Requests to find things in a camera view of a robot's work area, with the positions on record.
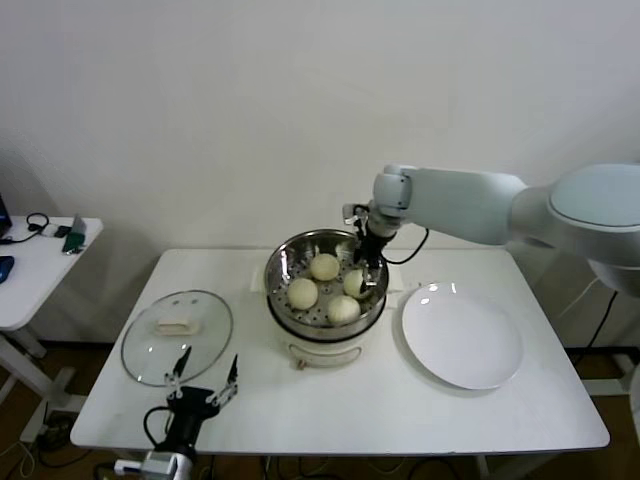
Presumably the round glass pot lid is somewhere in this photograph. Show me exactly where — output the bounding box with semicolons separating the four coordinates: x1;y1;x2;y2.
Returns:
121;288;235;387

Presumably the white electric cooking pot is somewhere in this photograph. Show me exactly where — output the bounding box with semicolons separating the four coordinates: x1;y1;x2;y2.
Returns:
269;297;389;372

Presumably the white side table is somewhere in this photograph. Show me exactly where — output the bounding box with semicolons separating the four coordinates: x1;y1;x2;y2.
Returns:
0;215;105;419

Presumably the floor power strip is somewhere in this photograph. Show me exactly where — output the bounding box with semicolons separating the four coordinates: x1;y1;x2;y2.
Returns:
35;417;71;449

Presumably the white floor base frame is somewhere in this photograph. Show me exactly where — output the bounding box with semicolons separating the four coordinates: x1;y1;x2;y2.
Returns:
582;352;640;397

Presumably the white steamed baozi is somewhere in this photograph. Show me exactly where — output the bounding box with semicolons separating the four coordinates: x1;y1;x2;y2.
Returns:
287;277;320;311
342;269;375;300
327;294;361;325
309;252;340;281

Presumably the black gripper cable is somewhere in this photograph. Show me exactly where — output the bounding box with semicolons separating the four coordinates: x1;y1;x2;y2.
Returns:
143;405;174;446
384;227;431;265

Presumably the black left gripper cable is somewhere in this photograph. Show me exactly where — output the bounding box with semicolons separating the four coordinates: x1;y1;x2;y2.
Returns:
143;405;174;446

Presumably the white round plate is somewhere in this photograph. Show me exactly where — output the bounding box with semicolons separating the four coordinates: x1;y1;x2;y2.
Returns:
401;282;525;391

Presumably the stainless steel steamer basket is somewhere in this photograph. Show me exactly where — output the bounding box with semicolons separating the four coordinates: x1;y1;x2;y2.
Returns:
249;228;405;342

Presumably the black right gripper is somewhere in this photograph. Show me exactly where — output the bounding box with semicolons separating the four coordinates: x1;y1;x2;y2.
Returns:
353;224;389;292

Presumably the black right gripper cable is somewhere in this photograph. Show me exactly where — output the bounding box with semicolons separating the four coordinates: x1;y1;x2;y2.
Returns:
384;227;431;265

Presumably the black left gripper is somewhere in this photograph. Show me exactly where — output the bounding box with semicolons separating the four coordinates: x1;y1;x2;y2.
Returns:
157;343;240;455

